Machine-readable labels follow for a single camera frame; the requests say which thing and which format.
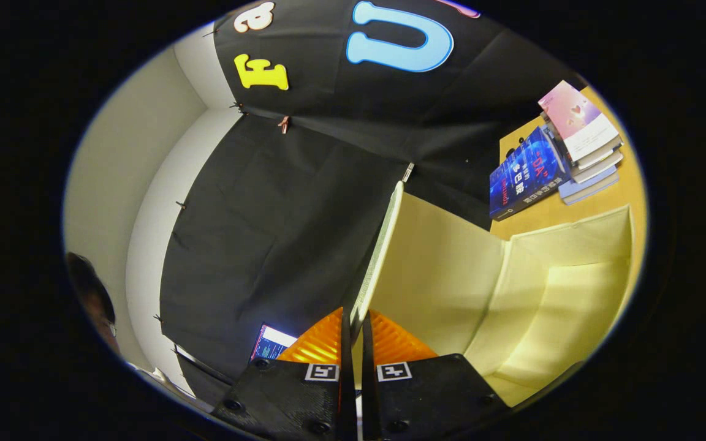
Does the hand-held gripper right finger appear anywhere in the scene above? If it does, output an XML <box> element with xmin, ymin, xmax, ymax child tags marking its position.
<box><xmin>361</xmin><ymin>308</ymin><xmax>510</xmax><ymax>441</ymax></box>

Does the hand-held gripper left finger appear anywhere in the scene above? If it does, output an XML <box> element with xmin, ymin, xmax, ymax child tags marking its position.
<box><xmin>212</xmin><ymin>307</ymin><xmax>355</xmax><ymax>441</ymax></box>

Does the green fabric storage box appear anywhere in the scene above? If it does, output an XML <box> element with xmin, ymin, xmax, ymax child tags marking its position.
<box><xmin>351</xmin><ymin>180</ymin><xmax>636</xmax><ymax>409</ymax></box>

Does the lit computer screen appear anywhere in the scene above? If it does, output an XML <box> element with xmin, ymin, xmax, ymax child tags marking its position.
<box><xmin>249</xmin><ymin>323</ymin><xmax>299</xmax><ymax>363</ymax></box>

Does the row of black cloth clips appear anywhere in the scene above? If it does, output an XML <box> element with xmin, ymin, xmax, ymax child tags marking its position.
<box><xmin>152</xmin><ymin>101</ymin><xmax>248</xmax><ymax>357</ymax></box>

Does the dark blue book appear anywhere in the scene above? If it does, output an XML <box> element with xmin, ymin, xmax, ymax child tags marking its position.
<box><xmin>488</xmin><ymin>125</ymin><xmax>572</xmax><ymax>222</ymax></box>

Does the pale blue book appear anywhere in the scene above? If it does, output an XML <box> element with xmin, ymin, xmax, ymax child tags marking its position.
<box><xmin>558</xmin><ymin>169</ymin><xmax>621</xmax><ymax>206</ymax></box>

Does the white book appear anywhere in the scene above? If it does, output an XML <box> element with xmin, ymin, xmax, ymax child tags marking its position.
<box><xmin>571</xmin><ymin>146</ymin><xmax>625</xmax><ymax>184</ymax></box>

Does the pink book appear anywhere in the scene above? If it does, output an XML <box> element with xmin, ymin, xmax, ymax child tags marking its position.
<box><xmin>537</xmin><ymin>80</ymin><xmax>623</xmax><ymax>162</ymax></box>

